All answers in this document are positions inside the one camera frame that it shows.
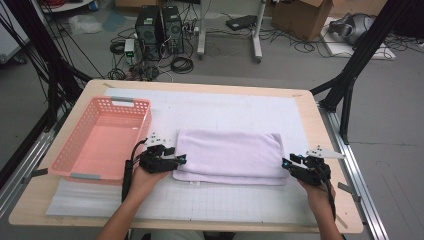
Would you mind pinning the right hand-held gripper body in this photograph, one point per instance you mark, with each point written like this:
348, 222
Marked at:
315, 173

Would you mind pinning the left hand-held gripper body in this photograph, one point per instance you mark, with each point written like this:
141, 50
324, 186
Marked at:
155, 163

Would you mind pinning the pale printed towel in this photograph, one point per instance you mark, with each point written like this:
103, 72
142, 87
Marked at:
230, 153

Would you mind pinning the pink plastic basket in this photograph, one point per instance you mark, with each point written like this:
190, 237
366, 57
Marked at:
106, 146

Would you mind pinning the person's left hand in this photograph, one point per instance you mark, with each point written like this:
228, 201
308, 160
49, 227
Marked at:
143, 185

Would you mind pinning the person's right hand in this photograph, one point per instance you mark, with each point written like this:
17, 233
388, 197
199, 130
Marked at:
320, 198

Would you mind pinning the thin wooden stick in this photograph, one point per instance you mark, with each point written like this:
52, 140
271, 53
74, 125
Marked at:
342, 222

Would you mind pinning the white grid mat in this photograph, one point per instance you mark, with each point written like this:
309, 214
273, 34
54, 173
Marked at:
226, 110

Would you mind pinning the small white device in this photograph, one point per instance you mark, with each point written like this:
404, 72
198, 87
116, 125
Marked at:
129, 46

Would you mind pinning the white board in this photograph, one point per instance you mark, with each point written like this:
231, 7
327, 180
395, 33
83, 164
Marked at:
336, 48

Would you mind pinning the black computer tower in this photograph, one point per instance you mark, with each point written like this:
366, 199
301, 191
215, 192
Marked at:
148, 31
172, 30

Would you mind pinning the white metal stand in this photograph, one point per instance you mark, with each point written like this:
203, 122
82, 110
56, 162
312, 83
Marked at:
256, 33

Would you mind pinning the blue floor sheet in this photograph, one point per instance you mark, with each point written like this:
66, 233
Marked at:
114, 20

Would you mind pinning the grey vacuum cleaner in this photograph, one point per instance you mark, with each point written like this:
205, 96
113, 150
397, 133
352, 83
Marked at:
353, 28

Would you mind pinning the brown cardboard box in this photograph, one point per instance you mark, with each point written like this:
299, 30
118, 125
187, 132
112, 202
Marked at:
300, 16

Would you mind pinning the black flat box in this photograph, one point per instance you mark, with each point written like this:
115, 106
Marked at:
240, 22

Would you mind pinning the clear plastic bag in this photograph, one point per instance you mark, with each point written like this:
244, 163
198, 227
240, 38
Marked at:
85, 24

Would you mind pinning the round white table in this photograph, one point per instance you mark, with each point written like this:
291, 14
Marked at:
71, 6

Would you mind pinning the white cabinet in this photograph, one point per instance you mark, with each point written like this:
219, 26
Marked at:
10, 43

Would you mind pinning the grey metal bracket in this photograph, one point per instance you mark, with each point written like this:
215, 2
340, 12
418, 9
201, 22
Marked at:
348, 190
38, 173

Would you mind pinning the aluminium rail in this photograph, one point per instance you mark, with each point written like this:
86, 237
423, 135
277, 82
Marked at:
369, 216
30, 156

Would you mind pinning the black metal frame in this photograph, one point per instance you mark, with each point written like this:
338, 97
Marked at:
41, 43
368, 43

